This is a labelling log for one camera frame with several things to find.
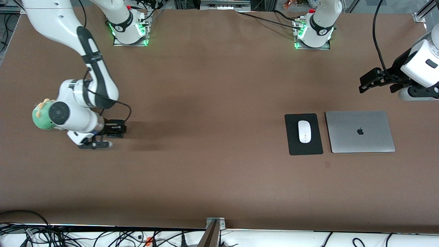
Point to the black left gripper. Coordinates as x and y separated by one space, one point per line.
395 69

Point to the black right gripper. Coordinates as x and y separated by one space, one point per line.
110 129

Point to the white computer mouse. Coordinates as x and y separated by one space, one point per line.
304 131

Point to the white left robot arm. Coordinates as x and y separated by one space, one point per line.
322 20

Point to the black mouse pad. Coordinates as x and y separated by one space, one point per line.
293 144

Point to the silver laptop with apple logo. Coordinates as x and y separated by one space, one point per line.
346 137

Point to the green plush dinosaur toy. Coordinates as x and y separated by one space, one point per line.
39 118

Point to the aluminium frame rail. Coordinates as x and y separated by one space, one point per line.
419 16

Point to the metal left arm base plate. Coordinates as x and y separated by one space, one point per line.
297 44

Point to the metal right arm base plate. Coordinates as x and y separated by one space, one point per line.
145 32

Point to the metal post with bracket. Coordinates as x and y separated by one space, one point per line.
211 236

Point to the grey metal bracket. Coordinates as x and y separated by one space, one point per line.
224 4

